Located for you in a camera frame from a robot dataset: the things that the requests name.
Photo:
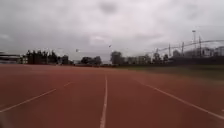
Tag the row of dark trees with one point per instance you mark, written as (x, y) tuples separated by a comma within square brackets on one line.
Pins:
[(43, 58)]

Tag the low grandstand building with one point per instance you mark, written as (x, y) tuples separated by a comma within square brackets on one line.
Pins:
[(9, 58)]

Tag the group of buildings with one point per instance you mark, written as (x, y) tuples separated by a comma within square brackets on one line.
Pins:
[(200, 52)]

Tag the floodlight pole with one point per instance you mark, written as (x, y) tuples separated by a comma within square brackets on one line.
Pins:
[(194, 38)]

